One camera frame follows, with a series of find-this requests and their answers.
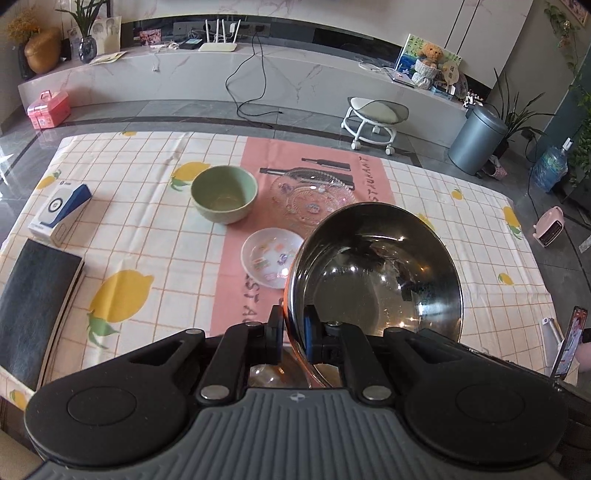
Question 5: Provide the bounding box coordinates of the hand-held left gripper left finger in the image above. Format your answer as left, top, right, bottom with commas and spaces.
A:
127, 305, 286, 404

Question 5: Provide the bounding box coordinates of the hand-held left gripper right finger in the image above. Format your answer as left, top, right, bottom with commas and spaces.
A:
302, 307, 466, 403

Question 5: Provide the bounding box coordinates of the stainless steel bowl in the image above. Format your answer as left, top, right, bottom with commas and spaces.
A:
283, 202, 465, 389

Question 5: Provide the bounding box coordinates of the clear patterned glass plate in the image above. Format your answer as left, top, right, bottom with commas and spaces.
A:
270, 172, 357, 232

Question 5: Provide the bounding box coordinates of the green ceramic bowl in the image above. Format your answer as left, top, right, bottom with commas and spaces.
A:
191, 165, 258, 225

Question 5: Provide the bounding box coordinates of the small white sticker plate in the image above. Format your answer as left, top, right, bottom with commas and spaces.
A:
241, 227, 305, 290

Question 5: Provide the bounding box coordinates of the lemon print checked tablecloth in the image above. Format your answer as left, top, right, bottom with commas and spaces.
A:
0, 130, 561, 416

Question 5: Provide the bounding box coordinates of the white rolling stool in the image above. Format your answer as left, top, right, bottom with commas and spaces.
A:
342, 97, 410, 155

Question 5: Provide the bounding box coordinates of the white stand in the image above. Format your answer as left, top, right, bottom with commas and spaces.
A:
540, 316, 559, 347

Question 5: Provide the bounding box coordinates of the black notebook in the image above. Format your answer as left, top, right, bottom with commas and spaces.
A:
0, 239, 85, 390

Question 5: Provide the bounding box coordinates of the blue and white box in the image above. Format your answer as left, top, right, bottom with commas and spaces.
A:
28, 181, 92, 247

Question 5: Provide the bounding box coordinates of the phone on stand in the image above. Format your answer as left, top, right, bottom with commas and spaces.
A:
551, 306, 589, 379

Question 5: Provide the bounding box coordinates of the grey metal trash bin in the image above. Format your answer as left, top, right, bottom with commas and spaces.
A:
448, 105, 509, 175

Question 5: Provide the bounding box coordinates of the pink space heater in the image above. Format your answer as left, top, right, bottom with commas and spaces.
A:
532, 207, 566, 245

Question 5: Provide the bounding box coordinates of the marble tv bench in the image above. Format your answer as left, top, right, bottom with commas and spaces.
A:
18, 16, 490, 149

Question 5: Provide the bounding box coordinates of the blue water bottle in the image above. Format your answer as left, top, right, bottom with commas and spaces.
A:
530, 147, 568, 193

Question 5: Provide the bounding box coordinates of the white wifi router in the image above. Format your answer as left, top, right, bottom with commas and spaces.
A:
198, 18, 241, 54

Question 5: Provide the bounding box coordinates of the brown teddy bear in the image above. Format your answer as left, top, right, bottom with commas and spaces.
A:
412, 42, 444, 88

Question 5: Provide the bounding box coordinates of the green leafy potted plant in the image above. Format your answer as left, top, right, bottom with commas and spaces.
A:
489, 69, 557, 158

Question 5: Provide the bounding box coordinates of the colourful painted picture board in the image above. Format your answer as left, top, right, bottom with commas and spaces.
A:
396, 34, 462, 77

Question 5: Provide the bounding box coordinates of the pink storage case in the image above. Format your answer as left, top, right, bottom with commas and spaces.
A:
27, 90, 71, 130

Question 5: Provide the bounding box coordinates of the golden round vase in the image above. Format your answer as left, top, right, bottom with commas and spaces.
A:
24, 32, 63, 75

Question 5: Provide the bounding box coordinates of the hanging green vine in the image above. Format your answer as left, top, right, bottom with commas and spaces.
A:
545, 0, 591, 93

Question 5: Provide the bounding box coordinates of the black power cable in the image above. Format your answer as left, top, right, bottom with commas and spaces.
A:
225, 33, 284, 119

